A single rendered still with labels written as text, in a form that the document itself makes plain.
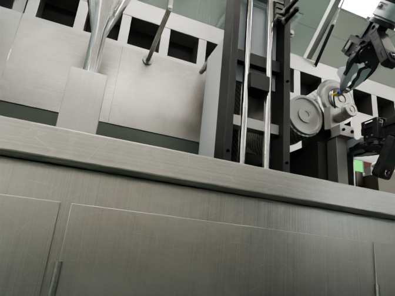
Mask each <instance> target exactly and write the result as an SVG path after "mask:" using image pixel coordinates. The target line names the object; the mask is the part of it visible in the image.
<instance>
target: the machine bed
mask: <svg viewBox="0 0 395 296"><path fill-rule="evenodd" d="M0 156H6V157H13V158H17V159H24V160H31V161H35V162H42V163H49V164H56V165H60V166H67V167H74V168H79V169H85V170H92V171H99V172H103V173H110V174H117V175H121V176H128V177H135V178H140V179H146V180H153V181H160V182H164V183H172V184H178V185H183V186H189V187H196V188H200V189H208V190H214V191H221V192H225V193H233V194H239V195H244V196H250V197H257V198H261V199H269V200H276V201H282V202H287V203H294V204H301V205H305V206H312V207H318V208H326V209H330V210H337V211H343V212H348V213H354V214H362V215H366V216H373V217H380V218H387V219H391V220H395V194H393V193H387V192H383V191H378V190H372V189H367V188H363V187H357V186H352V185H348V184H343V183H337V182H333V181H328V180H322V179H317V178H313V177H307V176H301V175H298V174H292V173H286V172H283V171H277V170H272V169H266V168H262V167H257V166H251V165H248V164H242V163H236V162H231V161H227V160H222V159H216V158H212V157H207V156H201V155H198V154H192V153H186V152H180V151H177V150H171V149H166V148H162V147H156V146H151V145H147V144H141V143H136V142H130V141H127V140H121V139H116V138H112V137H106V136H101V135H97V134H92V133H86V132H80V131H77V130H71V129H65V128H61V127H56V126H50V125H45V124H41V123H35V122H30V121H26V120H21V119H15V118H11V117H6V116H0Z"/></svg>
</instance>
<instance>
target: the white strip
mask: <svg viewBox="0 0 395 296"><path fill-rule="evenodd" d="M222 50H223V39H222V40H221V41H220V43H219V44H218V46H217V47H216V48H215V50H214V51H213V52H212V53H211V55H210V56H209V57H208V59H207V61H206V62H205V63H204V64H203V66H202V67H201V68H200V70H199V73H200V74H203V73H204V72H205V70H206V81H205V93H204V100H203V112H202V124H201V130H200V142H199V154H198V155H201V156H207V157H212V158H214V152H215V137H216V123H217V109H218V101H219V87H220V73H221V65H222Z"/></svg>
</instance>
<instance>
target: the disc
mask: <svg viewBox="0 0 395 296"><path fill-rule="evenodd" d="M330 83H338V84H340V82H338V81H336V80H333V79H328V80H325V81H323V82H322V83H321V84H320V85H319V87H318V88H317V102H318V105H319V108H320V110H321V111H322V113H323V114H324V109H325V106H324V104H323V101H322V91H323V89H324V88H325V86H327V85H328V84H330ZM349 93H350V92H349ZM350 96H351V97H352V94H351V93H350ZM352 101H353V104H354V100H353V97H352ZM352 118H353V117H351V118H350V119H348V120H345V121H344V124H345V123H348V122H349V121H351V120H352Z"/></svg>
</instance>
